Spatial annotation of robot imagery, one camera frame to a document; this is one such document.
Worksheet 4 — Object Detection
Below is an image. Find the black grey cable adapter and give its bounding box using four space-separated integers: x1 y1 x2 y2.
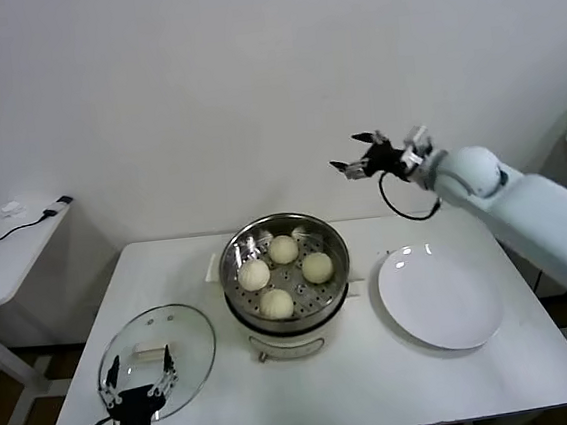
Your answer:
43 194 77 219

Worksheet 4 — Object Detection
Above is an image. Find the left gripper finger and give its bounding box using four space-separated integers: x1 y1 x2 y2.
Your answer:
143 343 180 398
94 355 125 410

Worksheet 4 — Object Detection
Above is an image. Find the white side table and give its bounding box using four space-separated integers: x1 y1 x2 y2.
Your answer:
0 194 98 425

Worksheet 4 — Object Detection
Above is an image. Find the round glass pot lid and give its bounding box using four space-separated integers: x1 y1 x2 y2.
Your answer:
90 300 224 425

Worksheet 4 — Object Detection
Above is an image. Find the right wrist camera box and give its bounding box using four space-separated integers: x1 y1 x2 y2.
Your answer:
400 125 436 168

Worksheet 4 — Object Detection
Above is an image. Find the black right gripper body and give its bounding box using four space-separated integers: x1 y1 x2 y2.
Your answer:
359 138 409 179

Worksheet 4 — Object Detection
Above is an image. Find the perforated steel steamer basket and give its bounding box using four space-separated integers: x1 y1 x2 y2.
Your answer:
213 207 359 340

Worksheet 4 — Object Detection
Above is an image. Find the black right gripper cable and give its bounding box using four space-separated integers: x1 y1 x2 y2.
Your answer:
377 166 446 224

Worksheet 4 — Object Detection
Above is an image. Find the white steamed baozi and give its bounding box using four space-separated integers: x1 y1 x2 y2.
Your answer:
258 286 296 322
300 250 335 286
236 257 273 293
267 233 300 267

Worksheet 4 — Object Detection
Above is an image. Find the white round plate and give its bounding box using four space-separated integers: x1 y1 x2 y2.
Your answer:
373 236 508 358

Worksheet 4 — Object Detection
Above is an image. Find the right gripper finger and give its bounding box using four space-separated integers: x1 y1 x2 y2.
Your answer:
329 156 371 183
350 129 393 153

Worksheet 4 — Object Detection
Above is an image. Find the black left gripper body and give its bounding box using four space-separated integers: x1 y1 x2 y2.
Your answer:
104 383 167 425

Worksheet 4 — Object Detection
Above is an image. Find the crumpled white tissue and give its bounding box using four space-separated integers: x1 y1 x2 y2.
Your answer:
0 199 30 220

